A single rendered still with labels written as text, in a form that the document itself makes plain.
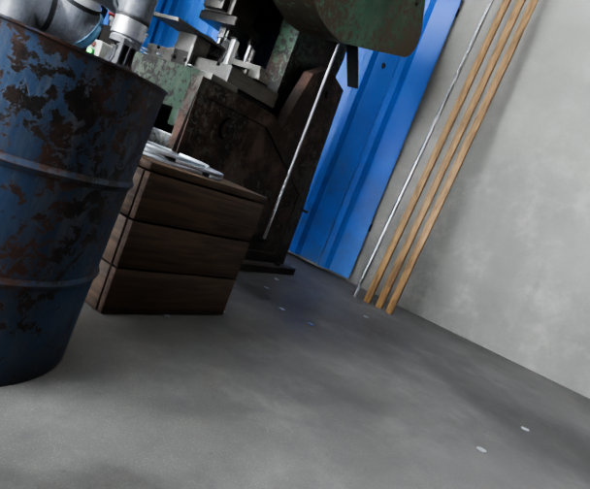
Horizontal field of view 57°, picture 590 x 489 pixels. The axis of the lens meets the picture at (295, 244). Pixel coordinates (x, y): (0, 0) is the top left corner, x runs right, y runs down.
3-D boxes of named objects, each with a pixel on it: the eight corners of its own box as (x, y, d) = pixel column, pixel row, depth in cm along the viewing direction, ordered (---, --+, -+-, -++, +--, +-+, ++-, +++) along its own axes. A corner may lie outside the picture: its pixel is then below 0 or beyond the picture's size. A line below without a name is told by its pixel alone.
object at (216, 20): (232, 31, 195) (238, 16, 195) (194, 22, 206) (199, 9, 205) (257, 49, 209) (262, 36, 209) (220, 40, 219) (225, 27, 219)
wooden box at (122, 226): (99, 313, 116) (152, 162, 112) (18, 249, 138) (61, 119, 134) (223, 314, 149) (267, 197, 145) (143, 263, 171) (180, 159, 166)
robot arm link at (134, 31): (112, 14, 124) (145, 30, 129) (105, 33, 124) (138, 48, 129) (120, 13, 118) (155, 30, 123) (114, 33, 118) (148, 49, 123)
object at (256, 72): (258, 80, 193) (268, 51, 192) (224, 70, 202) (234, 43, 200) (267, 85, 198) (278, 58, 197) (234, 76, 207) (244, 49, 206)
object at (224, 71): (226, 81, 185) (232, 65, 184) (143, 56, 208) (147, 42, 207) (274, 109, 211) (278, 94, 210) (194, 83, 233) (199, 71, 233)
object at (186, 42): (166, 54, 180) (180, 16, 178) (139, 48, 187) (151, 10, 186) (213, 81, 201) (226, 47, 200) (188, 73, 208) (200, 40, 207)
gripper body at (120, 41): (98, 84, 119) (115, 32, 117) (88, 81, 125) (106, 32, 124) (131, 98, 123) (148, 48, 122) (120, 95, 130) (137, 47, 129)
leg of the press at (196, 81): (146, 263, 173) (244, -12, 162) (123, 249, 179) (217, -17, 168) (293, 276, 252) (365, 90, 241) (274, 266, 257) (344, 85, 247)
